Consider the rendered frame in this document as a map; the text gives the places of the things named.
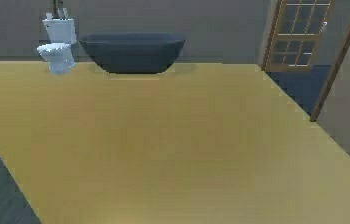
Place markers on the dark blue bathtub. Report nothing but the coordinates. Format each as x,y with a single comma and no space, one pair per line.
133,53

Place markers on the white toilet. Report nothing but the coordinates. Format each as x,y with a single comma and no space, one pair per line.
58,50

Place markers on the wooden glass-paned door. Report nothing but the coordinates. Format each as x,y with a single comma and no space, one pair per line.
296,33

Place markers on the dark items on toilet tank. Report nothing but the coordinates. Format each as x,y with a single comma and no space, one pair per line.
59,9

